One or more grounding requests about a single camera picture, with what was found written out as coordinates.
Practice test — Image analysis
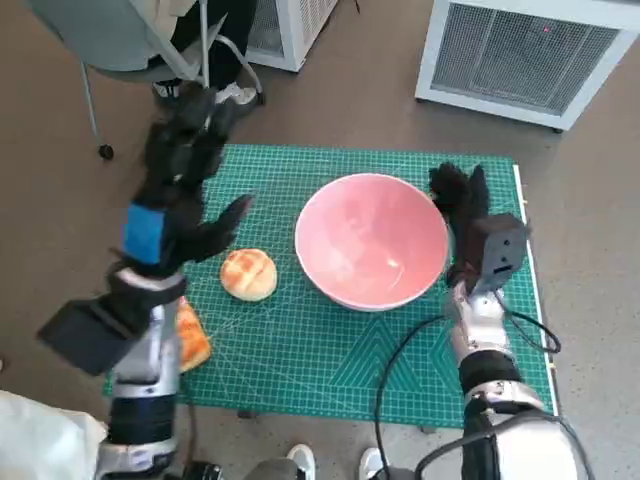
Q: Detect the black left hand blue tape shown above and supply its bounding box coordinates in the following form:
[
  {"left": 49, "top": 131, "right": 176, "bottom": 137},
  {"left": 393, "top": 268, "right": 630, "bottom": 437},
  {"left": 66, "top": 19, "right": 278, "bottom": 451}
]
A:
[{"left": 119, "top": 84, "right": 256, "bottom": 274}]

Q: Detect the black gloved right hand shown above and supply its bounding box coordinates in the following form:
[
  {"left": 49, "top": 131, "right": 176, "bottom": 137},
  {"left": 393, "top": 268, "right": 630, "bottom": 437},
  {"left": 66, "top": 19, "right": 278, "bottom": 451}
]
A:
[{"left": 428, "top": 162, "right": 494, "bottom": 289}]

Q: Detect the pink bowl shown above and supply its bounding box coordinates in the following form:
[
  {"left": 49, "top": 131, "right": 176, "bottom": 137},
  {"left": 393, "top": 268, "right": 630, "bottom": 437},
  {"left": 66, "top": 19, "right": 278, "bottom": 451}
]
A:
[{"left": 293, "top": 173, "right": 450, "bottom": 312}]

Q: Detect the round bread bun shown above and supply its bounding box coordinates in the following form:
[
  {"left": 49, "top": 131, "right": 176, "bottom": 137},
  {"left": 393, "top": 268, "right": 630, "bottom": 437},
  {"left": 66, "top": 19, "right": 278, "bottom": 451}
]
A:
[{"left": 220, "top": 248, "right": 279, "bottom": 302}]

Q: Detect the long orange bread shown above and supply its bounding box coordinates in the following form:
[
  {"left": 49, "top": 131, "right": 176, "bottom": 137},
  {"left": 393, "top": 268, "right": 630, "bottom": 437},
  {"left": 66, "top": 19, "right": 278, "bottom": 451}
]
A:
[{"left": 175, "top": 295, "right": 212, "bottom": 374}]

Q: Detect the large white air unit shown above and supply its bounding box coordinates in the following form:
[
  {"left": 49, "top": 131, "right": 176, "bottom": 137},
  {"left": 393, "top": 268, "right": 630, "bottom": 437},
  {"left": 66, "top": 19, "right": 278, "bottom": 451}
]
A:
[{"left": 414, "top": 0, "right": 640, "bottom": 132}]

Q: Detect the grey chair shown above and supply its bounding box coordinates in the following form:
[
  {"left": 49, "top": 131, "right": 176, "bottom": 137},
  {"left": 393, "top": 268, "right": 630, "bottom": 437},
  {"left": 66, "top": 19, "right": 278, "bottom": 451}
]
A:
[{"left": 24, "top": 0, "right": 264, "bottom": 160}]

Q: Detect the green cutting mat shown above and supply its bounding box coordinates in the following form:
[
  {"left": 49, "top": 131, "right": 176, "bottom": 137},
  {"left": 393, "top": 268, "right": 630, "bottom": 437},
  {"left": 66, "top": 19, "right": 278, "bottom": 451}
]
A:
[{"left": 103, "top": 144, "right": 555, "bottom": 430}]

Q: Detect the small white air unit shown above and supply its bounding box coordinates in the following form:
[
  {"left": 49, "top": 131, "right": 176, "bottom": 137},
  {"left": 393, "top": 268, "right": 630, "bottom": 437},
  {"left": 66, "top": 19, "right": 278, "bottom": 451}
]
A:
[{"left": 244, "top": 0, "right": 341, "bottom": 72}]

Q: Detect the white shoe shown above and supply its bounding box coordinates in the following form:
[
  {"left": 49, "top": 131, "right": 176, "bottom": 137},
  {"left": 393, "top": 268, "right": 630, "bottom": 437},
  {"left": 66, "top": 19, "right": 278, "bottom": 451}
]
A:
[
  {"left": 285, "top": 443, "right": 316, "bottom": 480},
  {"left": 359, "top": 447, "right": 386, "bottom": 480}
]

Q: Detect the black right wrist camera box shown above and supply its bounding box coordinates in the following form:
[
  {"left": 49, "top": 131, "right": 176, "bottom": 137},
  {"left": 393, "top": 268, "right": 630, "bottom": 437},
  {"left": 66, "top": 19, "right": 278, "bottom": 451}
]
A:
[{"left": 477, "top": 213, "right": 532, "bottom": 291}]

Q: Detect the long black cable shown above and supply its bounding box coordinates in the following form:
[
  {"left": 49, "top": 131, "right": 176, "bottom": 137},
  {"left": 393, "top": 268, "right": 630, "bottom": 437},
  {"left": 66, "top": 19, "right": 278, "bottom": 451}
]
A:
[{"left": 373, "top": 314, "right": 451, "bottom": 480}]

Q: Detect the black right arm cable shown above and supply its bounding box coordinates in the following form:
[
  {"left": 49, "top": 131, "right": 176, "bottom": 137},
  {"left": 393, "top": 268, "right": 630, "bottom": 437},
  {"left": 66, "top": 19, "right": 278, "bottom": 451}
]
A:
[{"left": 414, "top": 414, "right": 596, "bottom": 480}]

